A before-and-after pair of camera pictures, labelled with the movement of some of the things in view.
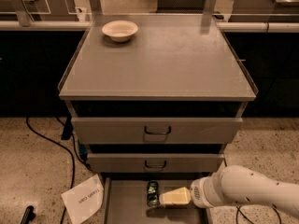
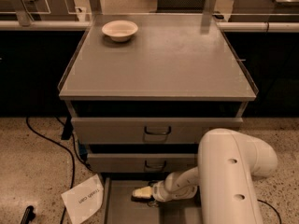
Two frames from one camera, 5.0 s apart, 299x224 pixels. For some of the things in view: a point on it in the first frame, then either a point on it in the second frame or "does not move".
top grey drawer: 153,130 does not move
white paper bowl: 120,31 does not move
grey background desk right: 265,4 does not move
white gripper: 199,192 to 159,191
